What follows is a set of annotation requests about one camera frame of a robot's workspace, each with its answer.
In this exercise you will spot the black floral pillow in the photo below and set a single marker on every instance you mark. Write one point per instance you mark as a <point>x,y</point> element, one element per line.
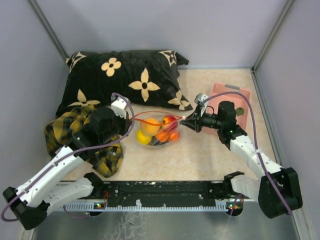
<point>145,77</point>

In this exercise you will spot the yellow lemon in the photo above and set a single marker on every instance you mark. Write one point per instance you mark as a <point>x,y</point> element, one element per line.
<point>142,138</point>

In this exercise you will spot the clear zip top bag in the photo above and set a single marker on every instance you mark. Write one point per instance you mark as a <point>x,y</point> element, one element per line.
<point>138,118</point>

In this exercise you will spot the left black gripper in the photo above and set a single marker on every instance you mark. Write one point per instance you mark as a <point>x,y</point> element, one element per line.
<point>126,123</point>

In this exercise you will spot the yellow plaid shirt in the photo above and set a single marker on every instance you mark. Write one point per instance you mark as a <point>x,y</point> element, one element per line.
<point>62,125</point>

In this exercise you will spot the orange tangerine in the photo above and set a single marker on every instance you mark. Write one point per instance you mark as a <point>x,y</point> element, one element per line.
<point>174,136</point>
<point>162,136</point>

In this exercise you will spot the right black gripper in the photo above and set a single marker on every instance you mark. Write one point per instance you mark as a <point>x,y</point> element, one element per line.
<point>194,121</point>

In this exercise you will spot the yellow-orange peach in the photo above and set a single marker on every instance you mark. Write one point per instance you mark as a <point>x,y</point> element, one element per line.
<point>150,126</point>

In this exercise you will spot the loose green leaf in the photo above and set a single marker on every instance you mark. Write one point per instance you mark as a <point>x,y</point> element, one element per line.
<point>240,111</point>

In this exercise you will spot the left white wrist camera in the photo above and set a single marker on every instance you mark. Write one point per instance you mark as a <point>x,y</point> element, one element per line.
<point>119,106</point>

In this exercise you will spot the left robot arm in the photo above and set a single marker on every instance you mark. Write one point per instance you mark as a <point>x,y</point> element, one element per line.
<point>34,200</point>

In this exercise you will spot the white cable duct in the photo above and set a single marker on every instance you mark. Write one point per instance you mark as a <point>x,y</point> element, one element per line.
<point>94,206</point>

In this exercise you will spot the red apple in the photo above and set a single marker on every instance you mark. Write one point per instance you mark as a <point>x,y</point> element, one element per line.
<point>169,123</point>

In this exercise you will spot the pink plastic basket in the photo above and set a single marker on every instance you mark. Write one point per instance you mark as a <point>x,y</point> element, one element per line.
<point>238,101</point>

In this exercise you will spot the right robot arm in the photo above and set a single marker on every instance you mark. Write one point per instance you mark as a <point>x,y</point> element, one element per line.
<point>276,189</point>

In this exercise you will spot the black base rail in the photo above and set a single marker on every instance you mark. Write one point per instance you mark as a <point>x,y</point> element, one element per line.
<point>156,193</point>

